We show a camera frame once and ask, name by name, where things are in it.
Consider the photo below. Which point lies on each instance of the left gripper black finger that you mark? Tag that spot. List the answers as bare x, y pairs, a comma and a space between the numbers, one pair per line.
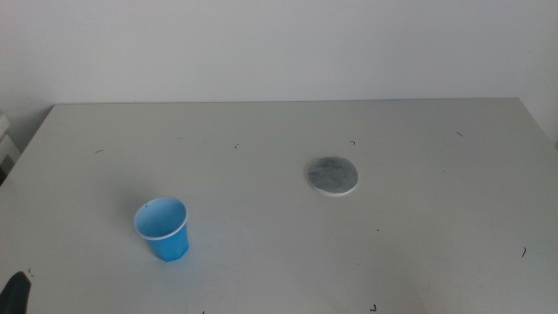
15, 296

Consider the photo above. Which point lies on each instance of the blue plastic cup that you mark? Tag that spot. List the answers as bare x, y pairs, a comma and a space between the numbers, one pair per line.
168, 248

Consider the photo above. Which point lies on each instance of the grey round cup mat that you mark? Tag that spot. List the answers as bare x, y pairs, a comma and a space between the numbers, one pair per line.
332, 175

